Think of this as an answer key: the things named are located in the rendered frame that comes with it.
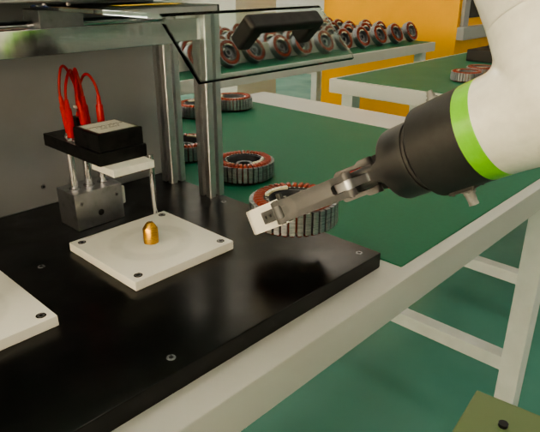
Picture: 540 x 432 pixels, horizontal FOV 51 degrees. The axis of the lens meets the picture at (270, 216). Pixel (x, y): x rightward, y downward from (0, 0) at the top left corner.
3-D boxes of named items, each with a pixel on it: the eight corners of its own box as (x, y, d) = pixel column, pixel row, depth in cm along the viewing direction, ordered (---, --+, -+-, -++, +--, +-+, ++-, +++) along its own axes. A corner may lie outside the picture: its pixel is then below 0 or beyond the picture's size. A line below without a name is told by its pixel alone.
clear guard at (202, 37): (354, 59, 68) (357, 6, 66) (201, 85, 52) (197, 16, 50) (184, 40, 89) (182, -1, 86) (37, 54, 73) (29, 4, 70)
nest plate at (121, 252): (233, 249, 74) (233, 240, 73) (135, 291, 64) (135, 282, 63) (164, 218, 83) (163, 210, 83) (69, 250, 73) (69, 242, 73)
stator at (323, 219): (355, 220, 72) (357, 193, 71) (297, 249, 64) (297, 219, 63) (290, 200, 79) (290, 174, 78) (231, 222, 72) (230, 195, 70)
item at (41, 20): (85, 35, 75) (81, 2, 73) (42, 38, 71) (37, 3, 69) (69, 33, 77) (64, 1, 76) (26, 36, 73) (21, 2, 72)
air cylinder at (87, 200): (125, 217, 83) (122, 182, 81) (79, 231, 78) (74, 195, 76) (106, 207, 87) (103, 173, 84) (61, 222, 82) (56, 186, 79)
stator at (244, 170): (203, 180, 104) (202, 161, 103) (233, 164, 113) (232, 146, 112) (257, 189, 100) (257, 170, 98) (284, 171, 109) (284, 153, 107)
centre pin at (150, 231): (162, 241, 73) (160, 222, 72) (149, 246, 72) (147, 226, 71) (153, 237, 74) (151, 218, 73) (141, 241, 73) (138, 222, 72)
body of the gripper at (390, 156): (420, 199, 53) (349, 222, 60) (462, 177, 58) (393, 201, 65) (390, 124, 53) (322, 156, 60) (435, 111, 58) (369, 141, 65)
